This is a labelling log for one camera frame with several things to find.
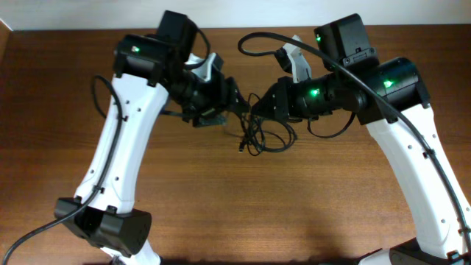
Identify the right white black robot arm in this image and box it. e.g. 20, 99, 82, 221
252, 14, 470, 264

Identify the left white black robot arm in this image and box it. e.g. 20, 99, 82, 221
54, 11, 249, 264

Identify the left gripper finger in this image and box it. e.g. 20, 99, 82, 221
192, 114, 227, 128
234, 88, 249, 114

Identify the black USB cable bundle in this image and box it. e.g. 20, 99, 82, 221
227, 92, 298, 157

